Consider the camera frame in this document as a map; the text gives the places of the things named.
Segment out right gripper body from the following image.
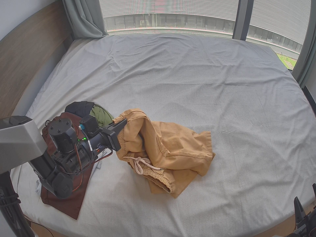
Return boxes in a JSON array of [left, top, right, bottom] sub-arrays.
[[294, 216, 316, 237]]

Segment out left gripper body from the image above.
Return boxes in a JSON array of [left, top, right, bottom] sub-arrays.
[[85, 127, 121, 157]]

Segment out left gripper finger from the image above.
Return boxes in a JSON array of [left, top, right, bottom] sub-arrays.
[[108, 118, 128, 135]]

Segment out tan drawstring shorts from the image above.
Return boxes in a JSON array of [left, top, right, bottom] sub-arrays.
[[112, 108, 216, 198]]

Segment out bed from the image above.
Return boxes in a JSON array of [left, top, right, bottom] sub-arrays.
[[0, 0, 316, 237]]

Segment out green garment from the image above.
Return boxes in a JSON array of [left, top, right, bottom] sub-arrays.
[[89, 104, 115, 128]]

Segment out white garment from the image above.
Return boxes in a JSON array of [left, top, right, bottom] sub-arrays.
[[35, 150, 113, 195]]

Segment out black garment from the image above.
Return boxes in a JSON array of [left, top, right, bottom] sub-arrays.
[[65, 101, 95, 121]]

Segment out brown garment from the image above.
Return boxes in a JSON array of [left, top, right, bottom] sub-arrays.
[[41, 111, 100, 220]]

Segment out grey-green curtain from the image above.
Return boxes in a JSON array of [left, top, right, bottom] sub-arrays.
[[292, 0, 316, 89], [58, 0, 109, 40]]

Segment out window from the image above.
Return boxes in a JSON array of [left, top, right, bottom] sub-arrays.
[[95, 0, 316, 113]]

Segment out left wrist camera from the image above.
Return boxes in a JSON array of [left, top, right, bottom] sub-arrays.
[[79, 116, 100, 136]]

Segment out black cable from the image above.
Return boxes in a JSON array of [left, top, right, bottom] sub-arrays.
[[29, 220, 51, 233]]

